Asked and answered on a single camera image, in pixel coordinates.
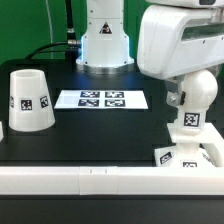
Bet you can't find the black cable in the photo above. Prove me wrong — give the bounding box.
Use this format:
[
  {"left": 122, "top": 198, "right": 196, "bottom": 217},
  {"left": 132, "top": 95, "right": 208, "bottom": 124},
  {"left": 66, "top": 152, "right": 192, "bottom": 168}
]
[{"left": 25, "top": 0, "right": 82, "bottom": 60}]

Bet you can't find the white front wall rail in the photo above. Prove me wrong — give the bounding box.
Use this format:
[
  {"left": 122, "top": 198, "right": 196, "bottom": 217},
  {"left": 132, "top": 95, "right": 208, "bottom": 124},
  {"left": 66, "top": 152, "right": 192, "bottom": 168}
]
[{"left": 0, "top": 167, "right": 224, "bottom": 196}]

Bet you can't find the white lamp base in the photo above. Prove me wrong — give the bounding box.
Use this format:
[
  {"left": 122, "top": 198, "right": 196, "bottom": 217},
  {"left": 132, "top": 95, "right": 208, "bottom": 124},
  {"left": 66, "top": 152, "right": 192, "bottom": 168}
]
[{"left": 154, "top": 123, "right": 224, "bottom": 168}]

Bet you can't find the white cable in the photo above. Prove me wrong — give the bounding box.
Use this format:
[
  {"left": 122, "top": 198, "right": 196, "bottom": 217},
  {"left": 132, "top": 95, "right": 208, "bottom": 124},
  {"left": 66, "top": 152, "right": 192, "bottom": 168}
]
[{"left": 45, "top": 0, "right": 55, "bottom": 60}]

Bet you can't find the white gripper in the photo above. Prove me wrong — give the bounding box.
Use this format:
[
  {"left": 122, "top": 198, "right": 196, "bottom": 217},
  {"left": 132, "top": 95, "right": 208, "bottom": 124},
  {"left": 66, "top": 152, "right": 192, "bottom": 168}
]
[{"left": 137, "top": 4, "right": 224, "bottom": 107}]

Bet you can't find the white left wall rail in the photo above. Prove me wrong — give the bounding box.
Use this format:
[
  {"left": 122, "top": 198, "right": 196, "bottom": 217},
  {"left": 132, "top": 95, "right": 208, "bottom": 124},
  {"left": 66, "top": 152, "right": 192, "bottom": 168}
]
[{"left": 0, "top": 121, "right": 4, "bottom": 142}]

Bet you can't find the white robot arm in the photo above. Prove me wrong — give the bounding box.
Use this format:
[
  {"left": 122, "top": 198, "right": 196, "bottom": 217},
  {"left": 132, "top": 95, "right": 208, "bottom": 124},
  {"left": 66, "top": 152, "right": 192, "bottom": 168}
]
[{"left": 76, "top": 0, "right": 224, "bottom": 109}]

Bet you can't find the white lamp bulb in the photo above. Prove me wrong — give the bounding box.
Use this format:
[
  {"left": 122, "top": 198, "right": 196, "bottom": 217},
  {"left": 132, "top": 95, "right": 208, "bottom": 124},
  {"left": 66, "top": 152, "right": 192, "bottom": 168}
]
[{"left": 176, "top": 69, "right": 218, "bottom": 135}]

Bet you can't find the white lamp shade cone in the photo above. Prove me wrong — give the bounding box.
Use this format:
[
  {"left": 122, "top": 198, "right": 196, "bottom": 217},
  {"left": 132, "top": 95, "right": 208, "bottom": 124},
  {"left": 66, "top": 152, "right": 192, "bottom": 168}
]
[{"left": 9, "top": 69, "right": 55, "bottom": 132}]

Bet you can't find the white marker sheet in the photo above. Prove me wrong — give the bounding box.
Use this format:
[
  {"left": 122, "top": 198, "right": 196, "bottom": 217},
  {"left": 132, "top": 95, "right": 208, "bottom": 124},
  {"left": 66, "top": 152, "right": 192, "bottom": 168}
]
[{"left": 54, "top": 90, "right": 148, "bottom": 109}]

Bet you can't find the white wall rail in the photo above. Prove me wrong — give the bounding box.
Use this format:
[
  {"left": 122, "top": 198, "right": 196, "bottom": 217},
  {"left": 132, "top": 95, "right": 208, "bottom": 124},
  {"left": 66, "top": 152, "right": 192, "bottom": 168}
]
[
  {"left": 0, "top": 121, "right": 4, "bottom": 142},
  {"left": 0, "top": 167, "right": 224, "bottom": 196}
]

